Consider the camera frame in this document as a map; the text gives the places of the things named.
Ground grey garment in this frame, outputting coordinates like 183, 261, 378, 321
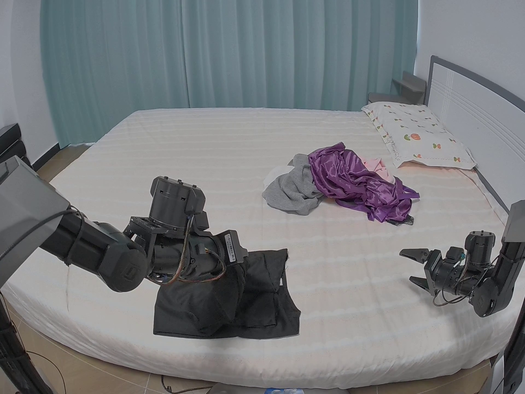
262, 153, 324, 216

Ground blue-green curtain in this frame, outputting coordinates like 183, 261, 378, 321
180, 0, 420, 112
40, 0, 187, 149

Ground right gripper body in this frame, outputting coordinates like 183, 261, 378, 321
424, 251, 479, 299

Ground pink garment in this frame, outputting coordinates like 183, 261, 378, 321
358, 156, 397, 184

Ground white printed pillow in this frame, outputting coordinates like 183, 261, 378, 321
361, 101, 479, 170

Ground bed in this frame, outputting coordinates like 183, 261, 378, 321
0, 55, 525, 387

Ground grey bedside table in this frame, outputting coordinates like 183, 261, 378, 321
367, 71, 428, 107

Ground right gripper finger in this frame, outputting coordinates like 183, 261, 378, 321
409, 276, 436, 299
399, 248, 432, 266

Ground black cable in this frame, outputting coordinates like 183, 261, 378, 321
432, 294, 473, 307

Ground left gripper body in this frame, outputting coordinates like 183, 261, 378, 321
150, 230, 249, 285

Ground black shorts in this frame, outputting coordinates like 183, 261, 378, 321
153, 249, 302, 339

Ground purple satin garment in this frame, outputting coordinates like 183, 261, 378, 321
308, 141, 421, 225

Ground white garment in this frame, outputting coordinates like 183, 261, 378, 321
262, 162, 297, 189

